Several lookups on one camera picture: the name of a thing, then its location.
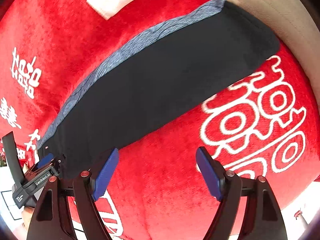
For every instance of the red blanket with white print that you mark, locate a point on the red blanket with white print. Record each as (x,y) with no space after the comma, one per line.
(266,124)

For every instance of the person's left hand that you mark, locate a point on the person's left hand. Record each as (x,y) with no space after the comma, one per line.
(27,214)

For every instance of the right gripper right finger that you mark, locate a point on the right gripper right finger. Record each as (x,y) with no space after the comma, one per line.
(262,217)

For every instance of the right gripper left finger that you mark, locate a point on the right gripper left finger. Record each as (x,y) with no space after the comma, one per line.
(52,219)

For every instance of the black pants with patterned cuff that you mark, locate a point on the black pants with patterned cuff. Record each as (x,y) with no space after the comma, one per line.
(154,78)

